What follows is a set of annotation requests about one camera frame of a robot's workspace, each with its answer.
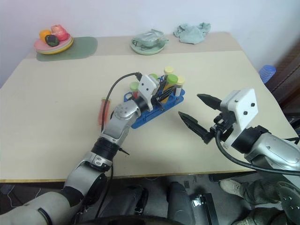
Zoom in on green-capped red test tube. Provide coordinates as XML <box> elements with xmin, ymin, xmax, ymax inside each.
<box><xmin>129</xmin><ymin>82</ymin><xmax>141</xmax><ymax>99</ymax></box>

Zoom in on black perforated disc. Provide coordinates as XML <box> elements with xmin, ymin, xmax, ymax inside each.
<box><xmin>275</xmin><ymin>181</ymin><xmax>300</xmax><ymax>225</ymax></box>

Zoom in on blue stacked plastic cups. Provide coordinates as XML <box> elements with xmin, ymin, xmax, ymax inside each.
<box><xmin>259</xmin><ymin>65</ymin><xmax>278</xmax><ymax>84</ymax></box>

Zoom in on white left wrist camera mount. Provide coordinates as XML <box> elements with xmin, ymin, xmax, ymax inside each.
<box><xmin>137</xmin><ymin>74</ymin><xmax>160</xmax><ymax>112</ymax></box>

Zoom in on camouflage trouser leg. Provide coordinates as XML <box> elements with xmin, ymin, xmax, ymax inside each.
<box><xmin>239</xmin><ymin>180</ymin><xmax>283</xmax><ymax>208</ymax></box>

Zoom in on orange toy fruit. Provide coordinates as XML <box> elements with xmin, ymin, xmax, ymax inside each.
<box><xmin>39</xmin><ymin>29</ymin><xmax>52</xmax><ymax>42</ymax></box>

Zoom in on black box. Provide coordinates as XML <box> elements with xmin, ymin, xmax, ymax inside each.
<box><xmin>189</xmin><ymin>192</ymin><xmax>218</xmax><ymax>225</ymax></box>

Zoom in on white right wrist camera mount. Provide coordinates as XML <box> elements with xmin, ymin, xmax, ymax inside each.
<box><xmin>219</xmin><ymin>88</ymin><xmax>258</xmax><ymax>150</ymax></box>

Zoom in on dark wooden cabinet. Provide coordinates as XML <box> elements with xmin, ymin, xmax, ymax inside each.
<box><xmin>269</xmin><ymin>39</ymin><xmax>300</xmax><ymax>132</ymax></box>

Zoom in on pink plate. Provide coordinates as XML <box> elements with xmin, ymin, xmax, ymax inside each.
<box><xmin>33</xmin><ymin>35</ymin><xmax>72</xmax><ymax>52</ymax></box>

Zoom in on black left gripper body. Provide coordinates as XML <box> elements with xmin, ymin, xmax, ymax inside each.
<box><xmin>151</xmin><ymin>86</ymin><xmax>166</xmax><ymax>111</ymax></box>

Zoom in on blue test tube rack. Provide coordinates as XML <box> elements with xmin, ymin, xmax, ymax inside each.
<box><xmin>123</xmin><ymin>74</ymin><xmax>186</xmax><ymax>129</ymax></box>

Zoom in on green-capped yellow test tube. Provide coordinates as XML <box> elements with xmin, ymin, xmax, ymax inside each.
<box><xmin>163</xmin><ymin>74</ymin><xmax>179</xmax><ymax>104</ymax></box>

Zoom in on green crumpled cloth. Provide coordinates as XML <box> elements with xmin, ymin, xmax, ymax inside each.
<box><xmin>173</xmin><ymin>22</ymin><xmax>211</xmax><ymax>45</ymax></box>

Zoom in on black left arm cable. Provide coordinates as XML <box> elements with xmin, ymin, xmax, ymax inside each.
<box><xmin>93</xmin><ymin>72</ymin><xmax>143</xmax><ymax>225</ymax></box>

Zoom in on dark toy avocado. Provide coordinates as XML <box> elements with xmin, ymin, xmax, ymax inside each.
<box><xmin>45</xmin><ymin>34</ymin><xmax>60</xmax><ymax>47</ymax></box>

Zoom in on pale-yellow-capped clear test tube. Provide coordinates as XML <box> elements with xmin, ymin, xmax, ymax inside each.
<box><xmin>174</xmin><ymin>75</ymin><xmax>186</xmax><ymax>98</ymax></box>

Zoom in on green placemat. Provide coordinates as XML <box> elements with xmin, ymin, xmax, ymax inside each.
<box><xmin>36</xmin><ymin>36</ymin><xmax>98</xmax><ymax>62</ymax></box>

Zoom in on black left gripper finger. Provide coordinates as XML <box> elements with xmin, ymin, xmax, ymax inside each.
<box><xmin>159</xmin><ymin>76</ymin><xmax>170</xmax><ymax>91</ymax></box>
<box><xmin>161</xmin><ymin>86</ymin><xmax>178</xmax><ymax>102</ymax></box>

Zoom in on clear plastic bag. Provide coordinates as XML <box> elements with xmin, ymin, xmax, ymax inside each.
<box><xmin>132</xmin><ymin>29</ymin><xmax>165</xmax><ymax>49</ymax></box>

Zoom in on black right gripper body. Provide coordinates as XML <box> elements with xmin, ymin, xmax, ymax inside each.
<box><xmin>209</xmin><ymin>112</ymin><xmax>234</xmax><ymax>142</ymax></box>

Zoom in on grey rounded shape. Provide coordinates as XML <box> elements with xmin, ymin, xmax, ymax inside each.
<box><xmin>98</xmin><ymin>184</ymin><xmax>150</xmax><ymax>218</ymax></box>
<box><xmin>166</xmin><ymin>181</ymin><xmax>196</xmax><ymax>225</ymax></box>

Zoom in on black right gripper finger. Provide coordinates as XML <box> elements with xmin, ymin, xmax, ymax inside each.
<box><xmin>196</xmin><ymin>93</ymin><xmax>223</xmax><ymax>111</ymax></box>
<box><xmin>178</xmin><ymin>111</ymin><xmax>213</xmax><ymax>144</ymax></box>

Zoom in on red toy apple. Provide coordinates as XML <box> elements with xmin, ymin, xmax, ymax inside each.
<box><xmin>51</xmin><ymin>24</ymin><xmax>70</xmax><ymax>42</ymax></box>

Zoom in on pale green plate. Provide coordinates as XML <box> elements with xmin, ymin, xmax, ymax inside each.
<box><xmin>130</xmin><ymin>37</ymin><xmax>166</xmax><ymax>56</ymax></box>

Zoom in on white shoe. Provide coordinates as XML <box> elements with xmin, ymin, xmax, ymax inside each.
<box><xmin>219</xmin><ymin>178</ymin><xmax>249</xmax><ymax>195</ymax></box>

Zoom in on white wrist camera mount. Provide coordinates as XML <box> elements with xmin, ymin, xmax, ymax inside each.
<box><xmin>137</xmin><ymin>74</ymin><xmax>160</xmax><ymax>112</ymax></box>
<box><xmin>219</xmin><ymin>88</ymin><xmax>258</xmax><ymax>150</ymax></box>

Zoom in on yellow plate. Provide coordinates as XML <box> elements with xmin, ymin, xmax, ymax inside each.
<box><xmin>37</xmin><ymin>37</ymin><xmax>74</xmax><ymax>56</ymax></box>

